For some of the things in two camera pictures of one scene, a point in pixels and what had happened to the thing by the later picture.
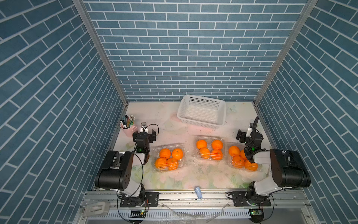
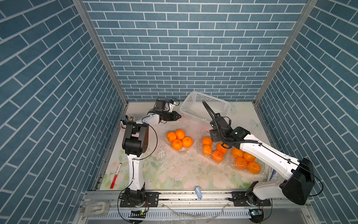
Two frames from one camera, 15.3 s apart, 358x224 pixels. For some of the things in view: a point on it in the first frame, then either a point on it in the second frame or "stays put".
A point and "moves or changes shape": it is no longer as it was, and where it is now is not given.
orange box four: x=216 y=154 stays put
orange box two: x=177 y=153 to x=180 y=133
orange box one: x=201 y=143 to x=207 y=140
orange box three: x=161 y=163 to x=176 y=144
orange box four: x=172 y=164 to x=187 y=142
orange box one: x=165 y=153 to x=171 y=136
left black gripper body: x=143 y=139 to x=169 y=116
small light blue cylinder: x=198 y=192 stays put
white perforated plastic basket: x=201 y=112 moves or changes shape
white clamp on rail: x=96 y=208 stays put
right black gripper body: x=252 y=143 to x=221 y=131
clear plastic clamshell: x=170 y=157 to x=181 y=137
